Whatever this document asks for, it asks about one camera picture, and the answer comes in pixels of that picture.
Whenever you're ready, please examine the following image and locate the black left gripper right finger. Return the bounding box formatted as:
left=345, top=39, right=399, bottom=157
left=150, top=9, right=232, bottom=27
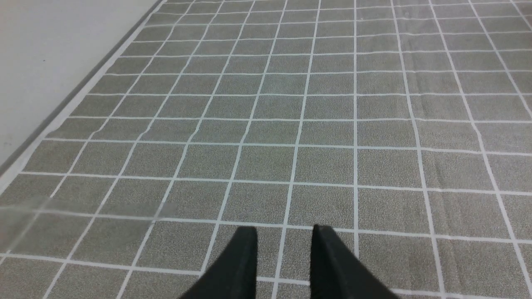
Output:
left=311, top=225, right=398, bottom=299

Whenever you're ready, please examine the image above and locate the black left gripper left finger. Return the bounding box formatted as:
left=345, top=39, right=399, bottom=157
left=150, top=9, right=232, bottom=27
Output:
left=180, top=226, right=258, bottom=299

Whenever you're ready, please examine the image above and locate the grey grid tablecloth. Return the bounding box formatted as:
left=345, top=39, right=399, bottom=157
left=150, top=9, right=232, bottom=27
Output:
left=1, top=0, right=531, bottom=299

